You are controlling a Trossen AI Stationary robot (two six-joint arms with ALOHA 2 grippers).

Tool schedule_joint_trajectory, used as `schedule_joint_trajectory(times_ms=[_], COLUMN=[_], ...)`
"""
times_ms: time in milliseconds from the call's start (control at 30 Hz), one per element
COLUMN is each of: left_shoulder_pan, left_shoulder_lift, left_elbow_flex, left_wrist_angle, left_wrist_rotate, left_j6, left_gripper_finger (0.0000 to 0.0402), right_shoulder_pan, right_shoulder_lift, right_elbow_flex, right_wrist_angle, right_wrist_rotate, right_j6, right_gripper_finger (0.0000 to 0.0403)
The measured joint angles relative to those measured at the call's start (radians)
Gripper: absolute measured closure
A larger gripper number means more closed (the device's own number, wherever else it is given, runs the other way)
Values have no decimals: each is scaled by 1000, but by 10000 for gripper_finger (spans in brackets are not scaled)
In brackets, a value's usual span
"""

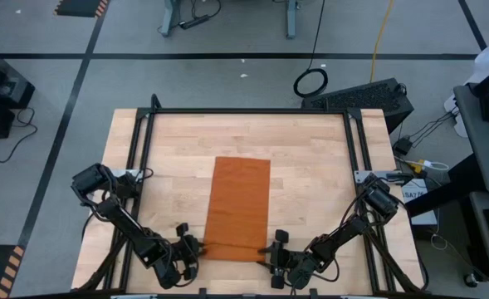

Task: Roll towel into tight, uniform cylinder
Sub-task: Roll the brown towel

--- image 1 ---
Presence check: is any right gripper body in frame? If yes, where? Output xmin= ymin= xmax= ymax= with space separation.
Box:
xmin=271 ymin=244 xmax=307 ymax=277

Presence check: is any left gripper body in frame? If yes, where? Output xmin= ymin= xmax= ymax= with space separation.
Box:
xmin=167 ymin=237 xmax=196 ymax=269

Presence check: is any orange cloth towel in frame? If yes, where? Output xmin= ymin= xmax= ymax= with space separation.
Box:
xmin=202 ymin=155 xmax=272 ymax=263

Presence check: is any white labelled box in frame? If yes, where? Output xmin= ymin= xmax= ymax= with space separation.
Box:
xmin=400 ymin=178 xmax=439 ymax=228

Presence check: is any black power adapter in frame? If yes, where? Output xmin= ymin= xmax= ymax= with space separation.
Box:
xmin=393 ymin=136 xmax=414 ymax=157

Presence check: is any black perforated computer case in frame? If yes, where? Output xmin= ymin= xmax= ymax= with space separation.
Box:
xmin=301 ymin=77 xmax=415 ymax=134

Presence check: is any yellow white plug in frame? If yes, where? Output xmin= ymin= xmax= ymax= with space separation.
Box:
xmin=405 ymin=159 xmax=451 ymax=174

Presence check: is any black desk beam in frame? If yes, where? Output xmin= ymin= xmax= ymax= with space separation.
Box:
xmin=405 ymin=153 xmax=477 ymax=219

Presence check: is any black power strip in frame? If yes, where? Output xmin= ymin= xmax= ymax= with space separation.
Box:
xmin=179 ymin=14 xmax=211 ymax=30

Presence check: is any grey desk leg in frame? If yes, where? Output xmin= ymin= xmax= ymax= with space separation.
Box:
xmin=159 ymin=0 xmax=182 ymax=37
xmin=284 ymin=0 xmax=301 ymax=40

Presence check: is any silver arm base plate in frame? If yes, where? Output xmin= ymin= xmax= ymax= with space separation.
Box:
xmin=110 ymin=168 xmax=145 ymax=182
xmin=354 ymin=169 xmax=403 ymax=186

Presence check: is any black aluminium table frame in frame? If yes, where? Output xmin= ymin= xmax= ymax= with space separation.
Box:
xmin=71 ymin=93 xmax=432 ymax=299

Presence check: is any black coiled cable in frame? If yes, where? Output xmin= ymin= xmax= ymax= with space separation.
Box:
xmin=292 ymin=0 xmax=330 ymax=99

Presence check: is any black floor cable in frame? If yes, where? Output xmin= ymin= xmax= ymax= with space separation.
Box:
xmin=0 ymin=106 xmax=38 ymax=164

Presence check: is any yellow cable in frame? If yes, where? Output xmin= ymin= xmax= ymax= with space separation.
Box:
xmin=369 ymin=0 xmax=396 ymax=84

